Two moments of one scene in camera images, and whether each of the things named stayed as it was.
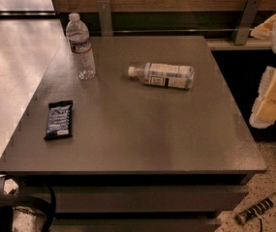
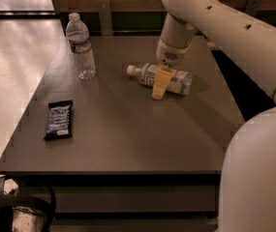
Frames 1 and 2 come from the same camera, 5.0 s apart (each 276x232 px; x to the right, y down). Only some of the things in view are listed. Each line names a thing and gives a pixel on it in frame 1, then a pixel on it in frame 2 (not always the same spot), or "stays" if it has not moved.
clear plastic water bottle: (79, 44) stays
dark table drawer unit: (138, 202) stays
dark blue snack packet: (59, 120) stays
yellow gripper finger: (274, 95) -> (168, 56)
